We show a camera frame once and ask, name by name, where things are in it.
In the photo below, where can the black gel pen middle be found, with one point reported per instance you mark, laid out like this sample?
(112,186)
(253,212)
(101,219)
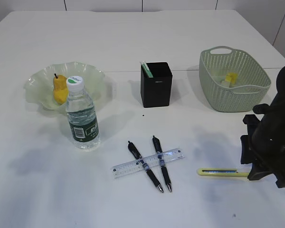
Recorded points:
(165,174)

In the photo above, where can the black square pen holder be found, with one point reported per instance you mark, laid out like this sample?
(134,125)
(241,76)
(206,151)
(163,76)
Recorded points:
(156,91)

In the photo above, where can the yellow pear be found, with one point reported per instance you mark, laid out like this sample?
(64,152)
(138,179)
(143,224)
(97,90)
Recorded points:
(60,91)

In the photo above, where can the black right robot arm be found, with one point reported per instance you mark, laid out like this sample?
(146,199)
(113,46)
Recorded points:
(280,96)

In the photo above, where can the black gel pen left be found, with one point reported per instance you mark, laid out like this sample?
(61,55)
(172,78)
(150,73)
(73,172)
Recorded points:
(149,172)

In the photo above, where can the yellow waste paper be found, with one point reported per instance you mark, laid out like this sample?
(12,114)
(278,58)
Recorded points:
(230,80)

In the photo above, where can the clear plastic water bottle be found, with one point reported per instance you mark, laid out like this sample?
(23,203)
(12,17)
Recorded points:
(81,115)

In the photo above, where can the yellow utility knife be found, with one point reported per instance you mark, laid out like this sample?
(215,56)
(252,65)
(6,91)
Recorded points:
(223,172)

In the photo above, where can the black gel pen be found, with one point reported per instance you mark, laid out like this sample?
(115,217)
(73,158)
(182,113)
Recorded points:
(165,174)
(149,172)

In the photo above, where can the green perforated plastic basket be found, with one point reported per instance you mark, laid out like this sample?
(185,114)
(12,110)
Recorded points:
(252,81)

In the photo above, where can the teal utility knife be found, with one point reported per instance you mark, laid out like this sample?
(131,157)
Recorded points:
(146,69)

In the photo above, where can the clear plastic ruler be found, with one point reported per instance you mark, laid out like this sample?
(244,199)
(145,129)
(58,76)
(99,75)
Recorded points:
(152,161)

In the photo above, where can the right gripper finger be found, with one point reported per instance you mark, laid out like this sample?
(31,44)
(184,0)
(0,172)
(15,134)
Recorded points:
(280,174)
(258,171)

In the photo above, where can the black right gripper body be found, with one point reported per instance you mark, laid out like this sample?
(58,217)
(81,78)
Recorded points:
(264,144)

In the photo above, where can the green wavy glass plate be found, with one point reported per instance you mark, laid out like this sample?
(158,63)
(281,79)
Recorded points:
(39,87)

